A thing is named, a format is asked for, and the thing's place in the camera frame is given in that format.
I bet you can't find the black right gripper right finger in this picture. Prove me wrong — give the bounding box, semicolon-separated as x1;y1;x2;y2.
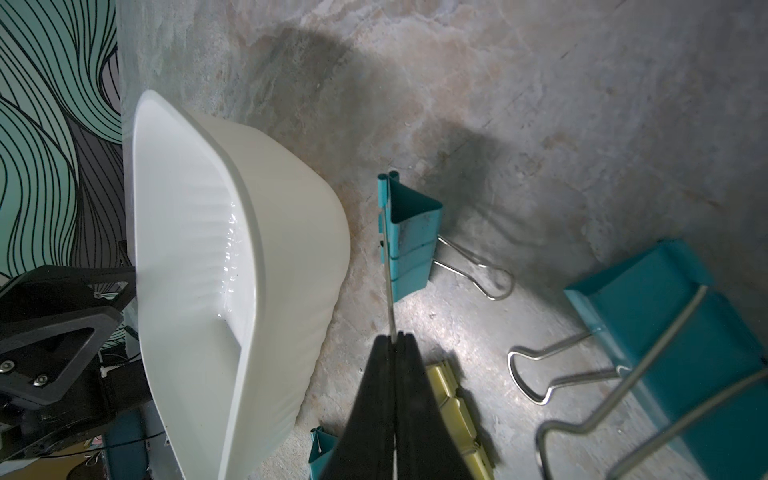
394;332;471;479

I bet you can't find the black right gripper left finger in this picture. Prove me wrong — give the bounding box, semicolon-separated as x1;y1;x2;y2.
321;335;395;479

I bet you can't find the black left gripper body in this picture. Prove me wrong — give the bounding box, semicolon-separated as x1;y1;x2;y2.
1;353;152;461

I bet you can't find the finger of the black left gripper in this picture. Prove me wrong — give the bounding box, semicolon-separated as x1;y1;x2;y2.
1;265;136;408

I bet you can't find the yellow binder clip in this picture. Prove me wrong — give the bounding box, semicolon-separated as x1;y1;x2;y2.
426;360;494;480

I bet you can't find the white plastic storage tray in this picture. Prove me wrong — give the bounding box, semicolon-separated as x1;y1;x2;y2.
132;90;351;479

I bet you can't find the teal binder clip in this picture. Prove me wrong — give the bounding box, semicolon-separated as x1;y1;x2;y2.
507;240;767;479
308;426;338;480
377;170;514;341

